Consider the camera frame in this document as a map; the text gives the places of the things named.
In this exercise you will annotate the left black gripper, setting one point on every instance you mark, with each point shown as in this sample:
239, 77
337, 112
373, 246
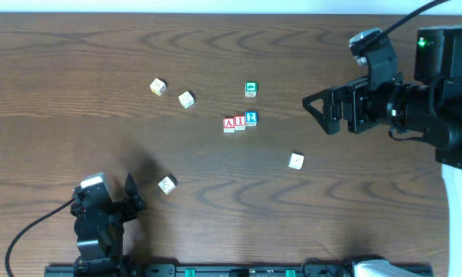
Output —
120, 208

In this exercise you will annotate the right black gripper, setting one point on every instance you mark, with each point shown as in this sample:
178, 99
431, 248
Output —
355, 106

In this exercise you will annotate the blue number 2 block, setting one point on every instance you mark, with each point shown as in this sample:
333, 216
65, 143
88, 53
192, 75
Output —
251, 118

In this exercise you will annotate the red letter I block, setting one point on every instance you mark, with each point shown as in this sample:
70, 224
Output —
240, 122

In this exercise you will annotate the red letter A block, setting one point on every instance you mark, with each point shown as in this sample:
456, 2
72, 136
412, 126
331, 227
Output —
228, 125

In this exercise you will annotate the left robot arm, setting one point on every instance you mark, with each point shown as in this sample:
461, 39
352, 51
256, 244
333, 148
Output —
99, 227

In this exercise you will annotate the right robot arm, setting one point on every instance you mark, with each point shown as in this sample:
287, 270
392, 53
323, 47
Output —
428, 110

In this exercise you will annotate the dark red sided block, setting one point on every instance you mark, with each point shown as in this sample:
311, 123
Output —
168, 184

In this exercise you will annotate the plain white wooden block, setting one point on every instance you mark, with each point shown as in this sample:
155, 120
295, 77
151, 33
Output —
296, 161

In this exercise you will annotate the green number 4 block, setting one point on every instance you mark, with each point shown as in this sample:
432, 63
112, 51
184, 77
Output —
251, 89

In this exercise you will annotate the yellow C block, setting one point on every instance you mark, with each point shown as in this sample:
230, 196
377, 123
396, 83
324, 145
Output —
186, 99

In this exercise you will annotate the yellow W block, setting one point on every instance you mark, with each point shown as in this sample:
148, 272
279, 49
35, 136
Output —
158, 86

